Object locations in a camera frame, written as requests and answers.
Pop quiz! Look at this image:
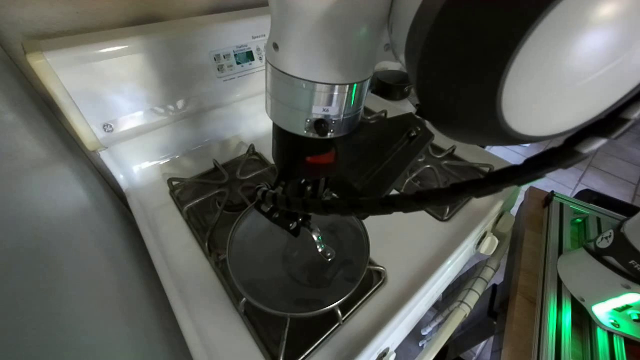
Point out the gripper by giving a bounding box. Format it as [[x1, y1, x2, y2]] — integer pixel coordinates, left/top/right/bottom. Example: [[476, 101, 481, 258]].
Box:
[[254, 124, 359, 237]]

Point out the dark pan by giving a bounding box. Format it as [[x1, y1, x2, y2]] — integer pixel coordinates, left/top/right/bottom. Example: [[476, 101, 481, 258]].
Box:
[[372, 62, 414, 102]]

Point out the white gas stove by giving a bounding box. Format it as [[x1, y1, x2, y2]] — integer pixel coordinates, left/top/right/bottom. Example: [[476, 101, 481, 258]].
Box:
[[22, 7, 522, 360]]

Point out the black stove burner grate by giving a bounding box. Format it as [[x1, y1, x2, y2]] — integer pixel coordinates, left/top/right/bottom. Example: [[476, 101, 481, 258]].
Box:
[[166, 143, 388, 360], [360, 107, 496, 222]]

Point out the clear glass pan lid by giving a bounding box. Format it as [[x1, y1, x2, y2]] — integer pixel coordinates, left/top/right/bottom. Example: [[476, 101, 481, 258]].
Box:
[[226, 199, 372, 319]]

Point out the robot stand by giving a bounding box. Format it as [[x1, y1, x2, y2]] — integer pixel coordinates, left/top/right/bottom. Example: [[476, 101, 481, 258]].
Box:
[[499, 186, 640, 360]]

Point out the white oven door handle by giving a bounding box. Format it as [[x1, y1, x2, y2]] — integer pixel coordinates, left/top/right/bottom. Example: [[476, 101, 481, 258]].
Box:
[[417, 211, 516, 360]]

